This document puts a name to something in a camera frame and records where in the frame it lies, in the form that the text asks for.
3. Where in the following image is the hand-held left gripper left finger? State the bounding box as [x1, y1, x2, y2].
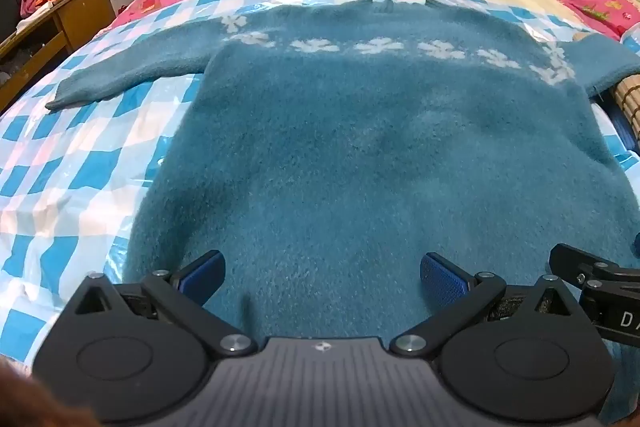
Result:
[62, 250, 257, 356]

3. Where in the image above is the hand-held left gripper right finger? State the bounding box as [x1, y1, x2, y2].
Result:
[389, 251, 586, 356]

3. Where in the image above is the teal flower-patterned sweater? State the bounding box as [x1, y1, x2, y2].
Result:
[45, 0, 640, 425]

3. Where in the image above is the bamboo mat with blue edge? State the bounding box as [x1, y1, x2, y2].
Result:
[590, 74, 640, 155]

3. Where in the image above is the blue checkered plastic sheet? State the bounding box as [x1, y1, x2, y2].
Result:
[0, 0, 640, 368]

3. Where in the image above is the dark brown cloth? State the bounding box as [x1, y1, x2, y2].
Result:
[0, 357, 76, 427]

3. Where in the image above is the wooden desk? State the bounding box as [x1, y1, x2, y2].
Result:
[0, 0, 118, 112]

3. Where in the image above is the white cloth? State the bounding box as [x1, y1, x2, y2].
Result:
[17, 2, 56, 30]

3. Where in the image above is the black monitor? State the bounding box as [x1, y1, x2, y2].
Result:
[0, 0, 23, 42]

